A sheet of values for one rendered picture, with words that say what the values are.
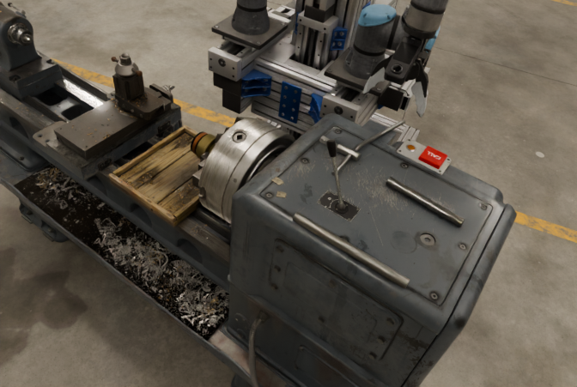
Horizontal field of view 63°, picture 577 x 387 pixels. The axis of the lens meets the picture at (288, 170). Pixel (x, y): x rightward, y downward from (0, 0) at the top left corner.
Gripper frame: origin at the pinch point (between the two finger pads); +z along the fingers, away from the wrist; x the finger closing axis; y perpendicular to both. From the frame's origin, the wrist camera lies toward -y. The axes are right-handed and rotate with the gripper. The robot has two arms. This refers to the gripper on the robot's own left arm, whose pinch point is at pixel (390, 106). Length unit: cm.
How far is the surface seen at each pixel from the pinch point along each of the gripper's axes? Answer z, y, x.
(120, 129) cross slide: 45, -4, 86
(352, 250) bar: 16.9, -32.5, -7.8
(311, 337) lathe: 58, -30, -5
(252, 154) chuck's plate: 20.4, -14.6, 27.9
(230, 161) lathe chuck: 23.1, -17.9, 32.5
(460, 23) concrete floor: 103, 397, 27
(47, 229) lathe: 139, -2, 146
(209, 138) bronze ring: 30, -6, 48
